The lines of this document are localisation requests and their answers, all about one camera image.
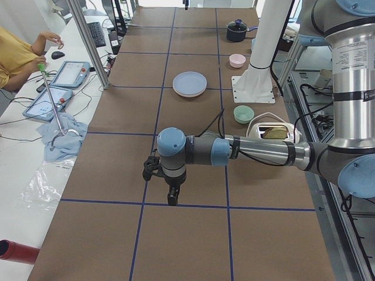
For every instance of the black keyboard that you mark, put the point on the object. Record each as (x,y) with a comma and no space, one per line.
(97,34)

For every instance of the green bowl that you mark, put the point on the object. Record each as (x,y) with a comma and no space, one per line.
(243,114)

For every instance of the dark blue pot with lid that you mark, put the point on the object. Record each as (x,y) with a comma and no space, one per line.
(237,30)

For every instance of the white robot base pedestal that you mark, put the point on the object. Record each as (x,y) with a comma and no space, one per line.
(255,84)

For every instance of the pink plate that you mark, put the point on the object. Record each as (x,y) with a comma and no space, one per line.
(189,93)

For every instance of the far teach pendant tablet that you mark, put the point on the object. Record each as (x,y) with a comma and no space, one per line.
(71,74)

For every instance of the red cylinder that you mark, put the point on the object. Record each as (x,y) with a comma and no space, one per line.
(16,252)

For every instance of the cream toaster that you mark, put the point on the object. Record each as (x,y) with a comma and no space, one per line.
(279,130)

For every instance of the aluminium frame post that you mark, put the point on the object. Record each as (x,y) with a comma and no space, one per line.
(85,34)

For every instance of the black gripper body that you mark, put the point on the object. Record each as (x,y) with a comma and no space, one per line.
(173,182)

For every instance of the teach pendant tablet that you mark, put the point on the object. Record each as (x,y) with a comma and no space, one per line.
(71,74)
(41,108)

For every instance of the cream plate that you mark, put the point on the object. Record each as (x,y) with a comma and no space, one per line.
(188,96)

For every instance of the blue plate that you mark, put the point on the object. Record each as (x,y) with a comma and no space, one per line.
(189,81)

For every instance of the light blue cup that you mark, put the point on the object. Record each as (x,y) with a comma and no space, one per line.
(253,44)

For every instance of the green handled grabber stick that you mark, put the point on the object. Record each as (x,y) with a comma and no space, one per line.
(63,131)

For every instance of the person's hand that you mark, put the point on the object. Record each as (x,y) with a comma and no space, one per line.
(53,37)

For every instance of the clear plastic bag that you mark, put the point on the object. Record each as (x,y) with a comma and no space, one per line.
(46,187)

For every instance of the blue cloth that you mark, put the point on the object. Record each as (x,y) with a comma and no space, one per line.
(60,147)

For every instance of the near teach pendant tablet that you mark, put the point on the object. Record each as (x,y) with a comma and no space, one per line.
(41,108)

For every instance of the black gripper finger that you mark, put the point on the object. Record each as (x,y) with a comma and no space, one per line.
(185,4)
(172,196)

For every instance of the black computer mouse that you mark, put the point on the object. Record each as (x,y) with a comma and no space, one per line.
(57,54)

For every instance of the pink bowl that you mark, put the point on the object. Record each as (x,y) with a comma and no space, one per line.
(237,60)

